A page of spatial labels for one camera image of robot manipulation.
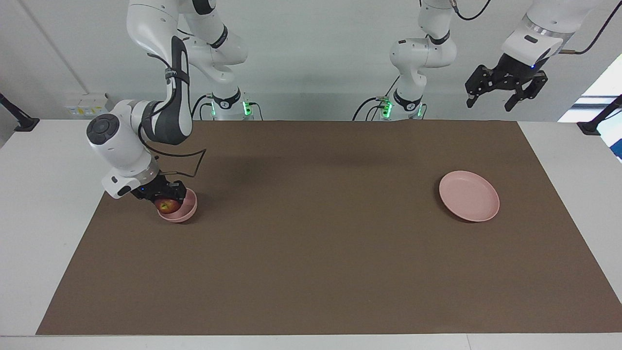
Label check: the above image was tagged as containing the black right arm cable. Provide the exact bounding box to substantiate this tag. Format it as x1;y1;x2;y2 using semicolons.
138;109;207;176

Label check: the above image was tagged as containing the brown table mat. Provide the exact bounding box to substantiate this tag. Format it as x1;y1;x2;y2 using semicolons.
36;120;622;336

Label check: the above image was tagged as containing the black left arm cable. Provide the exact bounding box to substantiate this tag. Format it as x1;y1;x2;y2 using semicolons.
449;0;614;55

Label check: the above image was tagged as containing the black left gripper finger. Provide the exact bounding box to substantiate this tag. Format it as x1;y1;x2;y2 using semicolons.
465;66;489;108
505;73;549;111

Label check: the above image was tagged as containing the pink bowl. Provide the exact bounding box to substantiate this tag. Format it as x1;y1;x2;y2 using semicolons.
156;188;198;223

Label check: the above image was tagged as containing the pink plate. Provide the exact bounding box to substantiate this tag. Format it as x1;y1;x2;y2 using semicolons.
439;171;500;223

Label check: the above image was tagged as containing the black clamp mount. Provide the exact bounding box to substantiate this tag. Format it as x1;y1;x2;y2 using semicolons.
577;95;622;136
0;93;40;133

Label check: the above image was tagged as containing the black left base cable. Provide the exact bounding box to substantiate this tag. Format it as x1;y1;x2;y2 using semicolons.
352;95;390;121

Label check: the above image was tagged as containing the white wall socket box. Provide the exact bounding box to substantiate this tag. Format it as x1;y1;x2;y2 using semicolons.
65;92;111;117

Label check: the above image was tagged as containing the black base cable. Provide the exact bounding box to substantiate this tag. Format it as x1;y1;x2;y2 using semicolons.
190;94;215;121
352;95;390;121

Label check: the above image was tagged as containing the black right base cable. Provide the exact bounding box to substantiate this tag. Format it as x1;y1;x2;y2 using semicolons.
190;94;215;121

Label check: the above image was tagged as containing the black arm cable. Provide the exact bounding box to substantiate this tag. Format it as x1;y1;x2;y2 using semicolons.
449;0;614;55
138;109;207;176

